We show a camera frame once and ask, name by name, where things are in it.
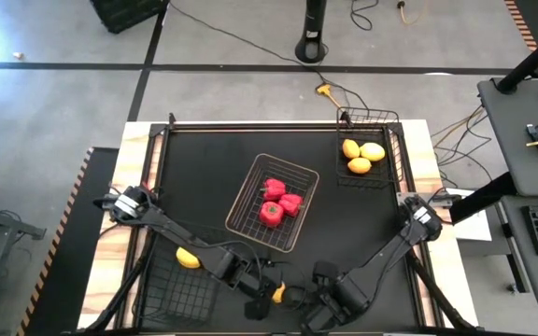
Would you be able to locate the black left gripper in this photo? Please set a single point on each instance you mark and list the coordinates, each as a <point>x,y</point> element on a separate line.
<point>259,291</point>

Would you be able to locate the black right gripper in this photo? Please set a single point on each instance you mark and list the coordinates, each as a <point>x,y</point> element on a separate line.
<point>334,298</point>

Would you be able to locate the red bell pepper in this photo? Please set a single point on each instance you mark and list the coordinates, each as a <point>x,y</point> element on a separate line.
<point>292,205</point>
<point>274,189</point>
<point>271,214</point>

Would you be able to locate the small yellow bell pepper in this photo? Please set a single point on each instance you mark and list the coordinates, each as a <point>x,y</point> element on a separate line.
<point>186,258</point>

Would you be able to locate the orange-yellow lemon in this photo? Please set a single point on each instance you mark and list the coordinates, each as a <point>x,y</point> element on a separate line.
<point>350,148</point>
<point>359,165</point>

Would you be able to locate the pale yellow lemon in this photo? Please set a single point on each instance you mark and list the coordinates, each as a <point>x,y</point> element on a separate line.
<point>372,151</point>

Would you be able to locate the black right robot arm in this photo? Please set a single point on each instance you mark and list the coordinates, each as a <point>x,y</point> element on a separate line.
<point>390,254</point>

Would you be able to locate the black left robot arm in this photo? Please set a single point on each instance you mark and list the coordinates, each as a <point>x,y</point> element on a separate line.
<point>180,235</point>

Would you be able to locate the black table mat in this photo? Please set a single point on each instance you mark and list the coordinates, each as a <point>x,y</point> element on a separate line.
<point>203,163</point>

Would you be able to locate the white paper sheet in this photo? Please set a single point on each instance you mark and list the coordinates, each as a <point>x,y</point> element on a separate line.
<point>474,228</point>

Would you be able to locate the black desk foot bar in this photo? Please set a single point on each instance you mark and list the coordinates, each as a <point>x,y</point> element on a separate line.
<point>484,198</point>

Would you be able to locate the yellow power plug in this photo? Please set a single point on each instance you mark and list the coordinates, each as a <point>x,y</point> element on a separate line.
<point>323,88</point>

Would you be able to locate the gray desk with pole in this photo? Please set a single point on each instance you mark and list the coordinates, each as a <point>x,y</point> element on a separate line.
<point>507,140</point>

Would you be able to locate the black tower fan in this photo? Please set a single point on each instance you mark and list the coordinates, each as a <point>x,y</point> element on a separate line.
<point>311,28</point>

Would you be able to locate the black plastic crate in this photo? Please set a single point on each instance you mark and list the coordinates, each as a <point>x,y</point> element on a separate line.
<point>124,14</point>

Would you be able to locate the black monitor pole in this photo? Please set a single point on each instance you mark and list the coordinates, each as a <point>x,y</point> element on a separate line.
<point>530,60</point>

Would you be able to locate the white paper scrap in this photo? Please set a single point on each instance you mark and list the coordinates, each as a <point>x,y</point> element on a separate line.
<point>18,55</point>

